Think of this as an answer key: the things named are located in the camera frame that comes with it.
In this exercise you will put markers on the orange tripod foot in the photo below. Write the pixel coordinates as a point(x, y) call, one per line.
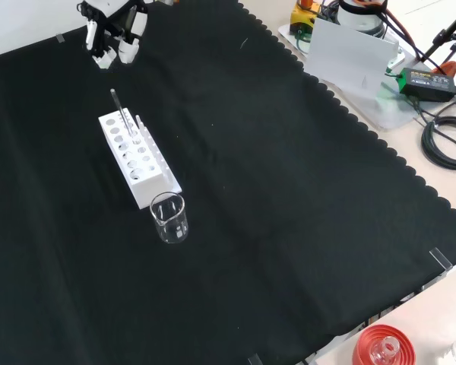
point(451, 68)

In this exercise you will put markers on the white test tube rack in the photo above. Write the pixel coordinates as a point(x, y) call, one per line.
point(148, 190)

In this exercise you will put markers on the clear cloth clip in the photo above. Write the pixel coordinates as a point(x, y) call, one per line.
point(441, 260)
point(60, 38)
point(254, 359)

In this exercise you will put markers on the pale board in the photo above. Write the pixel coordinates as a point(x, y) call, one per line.
point(346, 57)

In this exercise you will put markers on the grey base plate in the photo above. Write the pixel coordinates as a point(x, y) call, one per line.
point(387, 110)

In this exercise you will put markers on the yellow stop button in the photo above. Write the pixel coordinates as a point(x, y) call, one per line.
point(302, 21)

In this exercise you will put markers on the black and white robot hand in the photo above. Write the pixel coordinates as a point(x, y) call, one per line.
point(127, 49)

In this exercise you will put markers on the red ribbed funnel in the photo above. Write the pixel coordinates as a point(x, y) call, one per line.
point(365, 346)

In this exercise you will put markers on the black cloth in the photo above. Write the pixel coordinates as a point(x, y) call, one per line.
point(289, 190)

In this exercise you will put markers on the black tripod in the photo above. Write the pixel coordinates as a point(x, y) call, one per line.
point(442, 36)

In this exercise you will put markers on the small clear glass flask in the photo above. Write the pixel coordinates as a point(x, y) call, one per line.
point(382, 355)

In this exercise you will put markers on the clear glass beaker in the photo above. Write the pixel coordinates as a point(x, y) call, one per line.
point(175, 232)

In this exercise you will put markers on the black power adapter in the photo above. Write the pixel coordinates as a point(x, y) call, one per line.
point(427, 85)

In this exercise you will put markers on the clear glass rod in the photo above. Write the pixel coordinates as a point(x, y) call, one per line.
point(121, 110)

